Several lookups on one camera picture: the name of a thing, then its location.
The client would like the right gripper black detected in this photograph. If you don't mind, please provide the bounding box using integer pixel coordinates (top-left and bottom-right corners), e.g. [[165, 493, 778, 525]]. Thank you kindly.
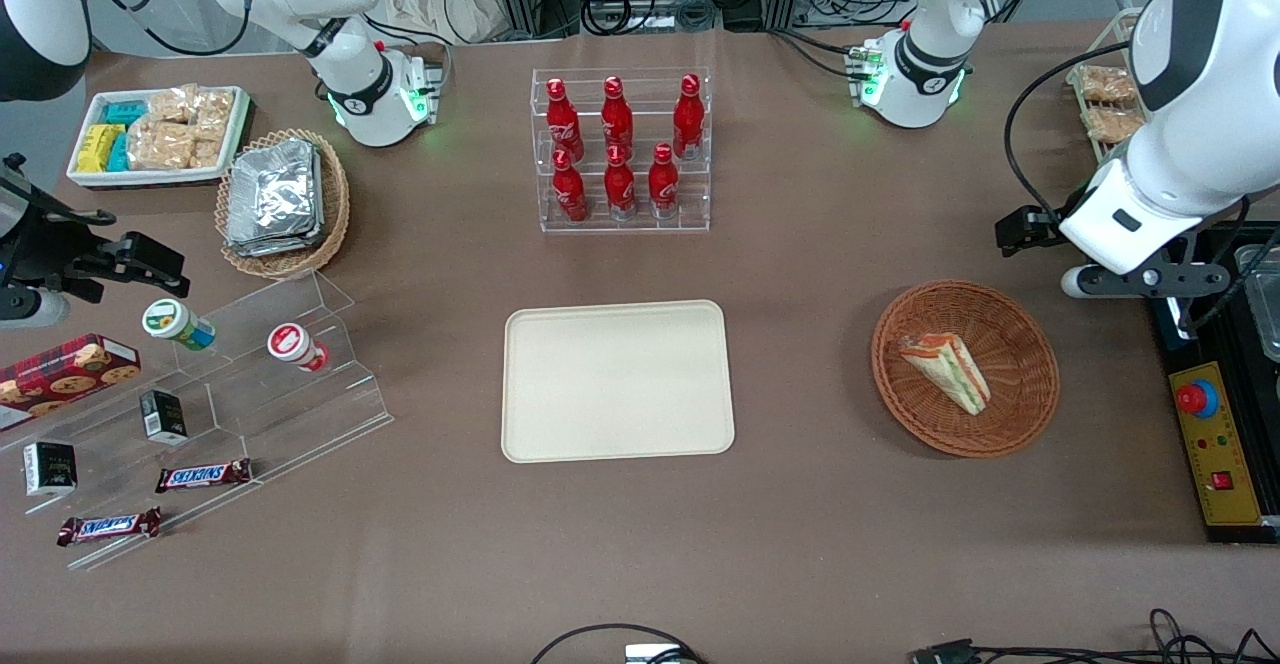
[[0, 156, 191, 303]]

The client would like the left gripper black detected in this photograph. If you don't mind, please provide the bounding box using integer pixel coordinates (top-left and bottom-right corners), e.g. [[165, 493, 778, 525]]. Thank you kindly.
[[996, 206, 1233, 297]]

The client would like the triangular sandwich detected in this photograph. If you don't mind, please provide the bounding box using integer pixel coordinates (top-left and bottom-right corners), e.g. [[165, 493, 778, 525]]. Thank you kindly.
[[897, 331, 993, 417]]

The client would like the white rectangular snack tray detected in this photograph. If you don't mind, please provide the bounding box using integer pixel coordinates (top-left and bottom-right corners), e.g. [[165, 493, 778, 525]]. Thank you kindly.
[[65, 85, 252, 191]]

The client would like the brown wicker basket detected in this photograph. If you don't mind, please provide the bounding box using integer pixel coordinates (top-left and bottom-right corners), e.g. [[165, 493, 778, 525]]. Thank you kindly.
[[870, 279, 1061, 460]]

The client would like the light tan wicker basket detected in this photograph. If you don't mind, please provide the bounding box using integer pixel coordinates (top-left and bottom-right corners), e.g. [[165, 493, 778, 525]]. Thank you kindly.
[[214, 127, 352, 281]]

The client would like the beige plastic tray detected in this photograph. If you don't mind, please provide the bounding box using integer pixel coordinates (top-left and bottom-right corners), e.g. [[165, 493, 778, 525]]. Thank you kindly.
[[500, 299, 737, 465]]

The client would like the green lid white cup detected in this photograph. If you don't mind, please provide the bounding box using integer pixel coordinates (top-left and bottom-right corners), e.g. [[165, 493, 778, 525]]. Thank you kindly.
[[141, 297, 218, 352]]

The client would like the yellow snack packet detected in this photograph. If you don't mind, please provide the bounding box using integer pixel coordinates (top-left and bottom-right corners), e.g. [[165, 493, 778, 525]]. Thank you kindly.
[[77, 124, 123, 174]]

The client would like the clear bag of puffed snacks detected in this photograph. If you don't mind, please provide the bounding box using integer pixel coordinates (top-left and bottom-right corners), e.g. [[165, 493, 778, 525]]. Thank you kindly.
[[1078, 65, 1138, 104], [1085, 106, 1147, 145]]

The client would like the red tartan cookie box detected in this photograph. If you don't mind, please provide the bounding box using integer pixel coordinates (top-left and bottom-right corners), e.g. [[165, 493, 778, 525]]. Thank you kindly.
[[0, 333, 143, 436]]

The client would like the small black carton box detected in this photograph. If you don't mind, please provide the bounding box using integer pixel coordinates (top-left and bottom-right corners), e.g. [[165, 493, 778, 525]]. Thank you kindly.
[[22, 440, 80, 499], [138, 389, 190, 446]]

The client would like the silver foil packet stack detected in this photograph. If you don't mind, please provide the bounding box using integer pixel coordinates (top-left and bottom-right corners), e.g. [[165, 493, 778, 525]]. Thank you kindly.
[[224, 138, 327, 258]]

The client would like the red lid white cup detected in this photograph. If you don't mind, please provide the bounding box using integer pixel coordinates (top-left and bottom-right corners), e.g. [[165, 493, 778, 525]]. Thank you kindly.
[[266, 321, 332, 374]]

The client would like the Snickers chocolate bar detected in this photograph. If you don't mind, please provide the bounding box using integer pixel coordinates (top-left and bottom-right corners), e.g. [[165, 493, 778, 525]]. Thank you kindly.
[[154, 457, 254, 495], [56, 506, 164, 548]]

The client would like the clear acrylic stepped stand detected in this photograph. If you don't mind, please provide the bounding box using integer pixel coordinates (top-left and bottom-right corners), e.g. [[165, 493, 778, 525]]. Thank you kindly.
[[0, 268, 395, 573]]

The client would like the clear plastic container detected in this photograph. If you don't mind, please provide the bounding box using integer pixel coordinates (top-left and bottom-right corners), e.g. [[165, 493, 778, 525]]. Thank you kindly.
[[1233, 244, 1280, 365]]

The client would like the yellow emergency stop panel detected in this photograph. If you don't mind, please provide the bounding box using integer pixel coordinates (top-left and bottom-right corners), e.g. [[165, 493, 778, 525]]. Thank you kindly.
[[1167, 360, 1266, 529]]

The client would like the clear acrylic bottle rack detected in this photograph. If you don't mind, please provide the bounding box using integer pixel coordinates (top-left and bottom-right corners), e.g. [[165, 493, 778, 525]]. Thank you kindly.
[[530, 66, 713, 235]]

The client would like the red cola bottle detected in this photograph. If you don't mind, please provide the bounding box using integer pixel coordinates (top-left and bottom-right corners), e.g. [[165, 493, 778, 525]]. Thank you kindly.
[[647, 142, 682, 221], [551, 149, 591, 225], [603, 144, 639, 223], [546, 77, 587, 162], [600, 75, 637, 161], [671, 73, 707, 161]]

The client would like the black machine housing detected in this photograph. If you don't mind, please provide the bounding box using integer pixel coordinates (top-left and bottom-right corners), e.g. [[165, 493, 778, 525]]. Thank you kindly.
[[1145, 222, 1280, 546]]

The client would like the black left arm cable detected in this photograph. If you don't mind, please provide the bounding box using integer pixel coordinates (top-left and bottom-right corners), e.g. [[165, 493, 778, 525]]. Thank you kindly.
[[1002, 39, 1136, 231]]

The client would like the white wire rack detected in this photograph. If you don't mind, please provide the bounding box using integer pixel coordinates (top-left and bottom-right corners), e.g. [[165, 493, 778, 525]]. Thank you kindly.
[[1063, 6, 1151, 167]]

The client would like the black cable bundle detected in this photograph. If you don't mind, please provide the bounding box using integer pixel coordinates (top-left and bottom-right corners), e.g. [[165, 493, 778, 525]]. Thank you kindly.
[[579, 0, 723, 37]]

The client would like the black tangled cable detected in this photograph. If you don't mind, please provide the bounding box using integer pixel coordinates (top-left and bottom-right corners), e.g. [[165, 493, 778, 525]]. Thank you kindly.
[[975, 607, 1280, 664]]

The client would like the black cable connector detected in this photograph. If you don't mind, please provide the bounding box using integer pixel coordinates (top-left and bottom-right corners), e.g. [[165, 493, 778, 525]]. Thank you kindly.
[[909, 638, 982, 664]]

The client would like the black looped cable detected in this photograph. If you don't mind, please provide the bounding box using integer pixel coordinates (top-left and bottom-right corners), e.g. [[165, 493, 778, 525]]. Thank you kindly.
[[529, 623, 707, 664]]

